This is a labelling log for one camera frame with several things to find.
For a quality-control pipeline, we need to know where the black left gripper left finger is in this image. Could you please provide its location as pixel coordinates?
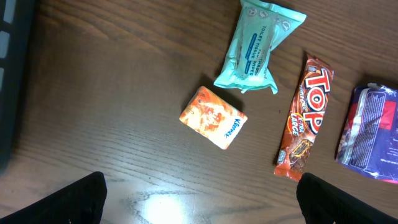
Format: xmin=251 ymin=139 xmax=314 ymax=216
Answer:
xmin=1 ymin=171 xmax=108 ymax=224

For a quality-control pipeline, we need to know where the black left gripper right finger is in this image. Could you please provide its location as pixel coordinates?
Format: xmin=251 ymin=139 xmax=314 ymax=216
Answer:
xmin=296 ymin=172 xmax=397 ymax=224

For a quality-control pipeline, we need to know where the red purple snack packet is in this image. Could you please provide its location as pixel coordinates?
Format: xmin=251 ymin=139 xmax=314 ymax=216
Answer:
xmin=335 ymin=83 xmax=397 ymax=184

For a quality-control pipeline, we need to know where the red Top chocolate bar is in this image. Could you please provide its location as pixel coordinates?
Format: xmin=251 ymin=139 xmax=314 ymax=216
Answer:
xmin=274 ymin=54 xmax=334 ymax=181

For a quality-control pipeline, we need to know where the orange small box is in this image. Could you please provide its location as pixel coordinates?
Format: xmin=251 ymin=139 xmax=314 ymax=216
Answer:
xmin=179 ymin=86 xmax=248 ymax=150

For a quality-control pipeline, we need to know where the teal packet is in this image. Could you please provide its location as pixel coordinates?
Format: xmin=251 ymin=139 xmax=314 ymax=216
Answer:
xmin=214 ymin=0 xmax=307 ymax=94

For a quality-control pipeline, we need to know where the grey plastic basket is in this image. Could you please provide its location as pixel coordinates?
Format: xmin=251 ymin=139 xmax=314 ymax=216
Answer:
xmin=1 ymin=0 xmax=35 ymax=172

